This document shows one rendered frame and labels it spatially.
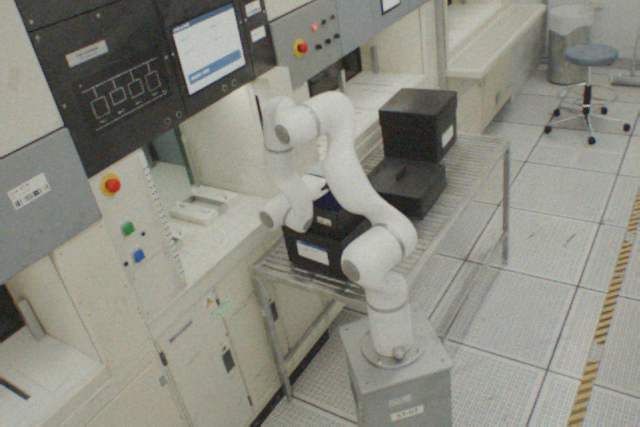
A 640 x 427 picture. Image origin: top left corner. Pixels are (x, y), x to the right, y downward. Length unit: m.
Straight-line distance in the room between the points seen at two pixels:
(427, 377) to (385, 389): 0.13
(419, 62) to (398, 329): 2.07
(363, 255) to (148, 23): 0.89
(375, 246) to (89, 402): 0.97
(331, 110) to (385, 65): 2.09
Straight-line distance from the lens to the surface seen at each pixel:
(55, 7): 1.59
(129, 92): 1.72
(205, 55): 1.91
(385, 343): 1.71
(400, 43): 3.46
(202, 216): 2.32
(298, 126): 1.42
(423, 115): 2.58
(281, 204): 1.82
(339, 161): 1.47
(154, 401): 2.08
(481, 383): 2.69
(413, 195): 2.27
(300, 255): 2.11
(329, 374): 2.77
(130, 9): 1.72
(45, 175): 1.58
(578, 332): 2.96
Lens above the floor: 2.05
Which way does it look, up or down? 31 degrees down
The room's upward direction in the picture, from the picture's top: 10 degrees counter-clockwise
